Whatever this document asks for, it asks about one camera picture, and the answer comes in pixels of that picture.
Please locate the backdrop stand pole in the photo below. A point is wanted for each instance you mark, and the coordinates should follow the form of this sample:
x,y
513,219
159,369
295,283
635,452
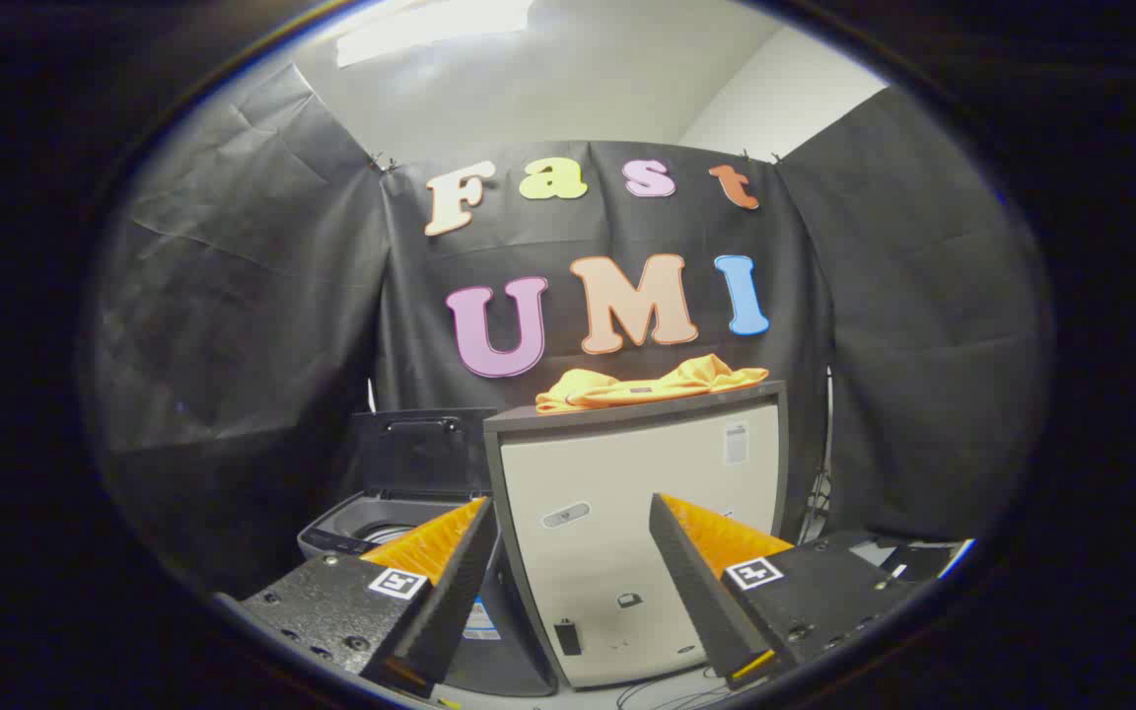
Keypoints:
x,y
829,414

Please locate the orange shirt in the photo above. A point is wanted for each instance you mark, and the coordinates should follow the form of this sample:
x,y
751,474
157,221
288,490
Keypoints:
x,y
627,390

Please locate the dark flat object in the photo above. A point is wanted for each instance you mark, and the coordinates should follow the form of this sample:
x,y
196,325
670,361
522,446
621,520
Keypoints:
x,y
923,562

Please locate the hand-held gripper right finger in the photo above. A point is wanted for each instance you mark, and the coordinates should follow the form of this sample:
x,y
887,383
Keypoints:
x,y
694,592

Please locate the ceiling light panel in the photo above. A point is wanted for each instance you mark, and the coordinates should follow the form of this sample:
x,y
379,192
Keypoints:
x,y
430,25

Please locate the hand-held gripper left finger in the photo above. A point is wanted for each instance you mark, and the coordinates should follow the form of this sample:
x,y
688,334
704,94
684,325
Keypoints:
x,y
450,603

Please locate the grey washing machine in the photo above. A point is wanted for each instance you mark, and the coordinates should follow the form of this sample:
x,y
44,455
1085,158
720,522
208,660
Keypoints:
x,y
336,534

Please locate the beige cabinet with dark top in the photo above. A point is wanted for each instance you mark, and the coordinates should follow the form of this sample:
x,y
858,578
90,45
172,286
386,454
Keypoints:
x,y
617,473

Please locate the black backdrop cloth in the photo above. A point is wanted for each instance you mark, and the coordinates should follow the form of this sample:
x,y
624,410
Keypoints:
x,y
282,296

